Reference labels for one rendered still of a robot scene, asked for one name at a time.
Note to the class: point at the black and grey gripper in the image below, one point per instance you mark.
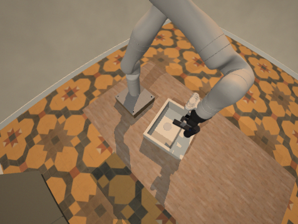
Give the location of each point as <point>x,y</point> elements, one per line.
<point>196,113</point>

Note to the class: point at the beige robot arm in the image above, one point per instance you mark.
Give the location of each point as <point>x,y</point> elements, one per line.
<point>208,40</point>

